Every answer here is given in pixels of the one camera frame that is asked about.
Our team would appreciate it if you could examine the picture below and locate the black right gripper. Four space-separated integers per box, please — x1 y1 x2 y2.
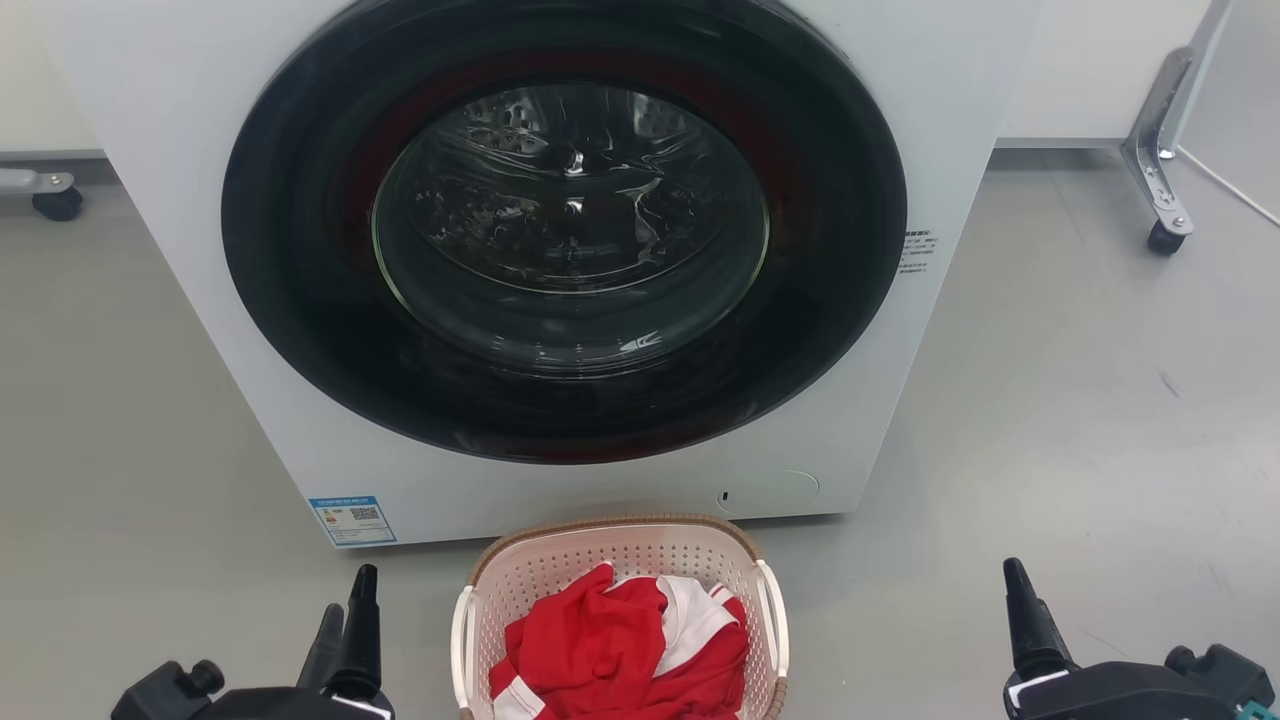
1003 557 1277 720

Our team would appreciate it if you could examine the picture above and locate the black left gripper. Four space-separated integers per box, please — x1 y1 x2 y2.
110 564 396 720

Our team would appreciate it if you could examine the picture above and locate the cream perforated laundry basket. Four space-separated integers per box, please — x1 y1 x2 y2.
450 514 791 720

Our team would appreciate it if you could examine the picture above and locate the blue energy label sticker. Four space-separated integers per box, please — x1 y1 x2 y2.
308 495 398 547

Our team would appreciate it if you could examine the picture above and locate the white front-load washing machine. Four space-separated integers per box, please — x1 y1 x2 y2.
40 0 1041 549

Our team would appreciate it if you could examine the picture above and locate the red and white garment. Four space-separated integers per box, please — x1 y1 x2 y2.
488 562 749 720

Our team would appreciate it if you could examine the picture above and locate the round black washing machine door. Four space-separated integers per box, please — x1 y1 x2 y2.
222 0 908 466

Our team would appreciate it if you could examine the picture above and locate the small white text sticker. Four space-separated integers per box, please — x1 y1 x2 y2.
897 228 939 276

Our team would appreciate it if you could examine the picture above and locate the silver metal stand leg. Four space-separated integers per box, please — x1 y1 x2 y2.
0 168 77 197
1120 0 1236 237

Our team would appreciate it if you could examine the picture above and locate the white partition panel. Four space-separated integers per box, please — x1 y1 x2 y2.
995 0 1213 150
0 0 107 162

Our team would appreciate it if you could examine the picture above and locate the thin white cable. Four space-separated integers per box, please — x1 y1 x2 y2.
1175 145 1280 229

